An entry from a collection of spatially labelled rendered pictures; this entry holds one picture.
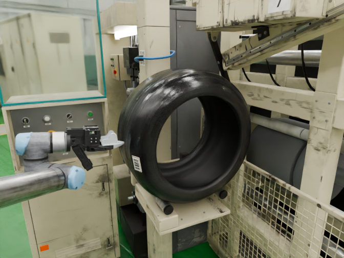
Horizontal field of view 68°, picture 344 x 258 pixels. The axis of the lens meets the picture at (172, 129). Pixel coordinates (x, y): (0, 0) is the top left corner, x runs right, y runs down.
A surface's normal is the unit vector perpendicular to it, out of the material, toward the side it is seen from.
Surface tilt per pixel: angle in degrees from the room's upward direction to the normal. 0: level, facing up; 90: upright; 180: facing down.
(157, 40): 90
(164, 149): 90
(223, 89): 80
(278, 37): 90
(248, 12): 90
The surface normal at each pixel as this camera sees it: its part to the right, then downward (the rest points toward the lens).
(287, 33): -0.91, 0.13
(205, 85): 0.42, 0.08
